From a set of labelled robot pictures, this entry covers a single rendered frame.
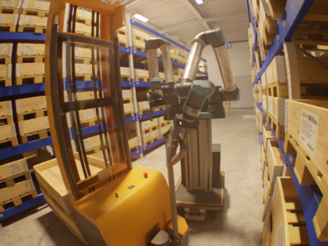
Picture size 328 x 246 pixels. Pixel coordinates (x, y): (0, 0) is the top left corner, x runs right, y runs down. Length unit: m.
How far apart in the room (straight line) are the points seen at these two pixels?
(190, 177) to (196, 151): 0.36
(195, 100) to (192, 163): 1.40
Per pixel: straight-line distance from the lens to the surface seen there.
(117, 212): 1.16
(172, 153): 0.99
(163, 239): 1.46
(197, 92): 0.74
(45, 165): 2.66
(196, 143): 1.96
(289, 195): 1.40
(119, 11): 1.73
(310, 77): 1.46
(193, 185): 2.23
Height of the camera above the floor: 1.57
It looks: 9 degrees down
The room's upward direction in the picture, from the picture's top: 5 degrees counter-clockwise
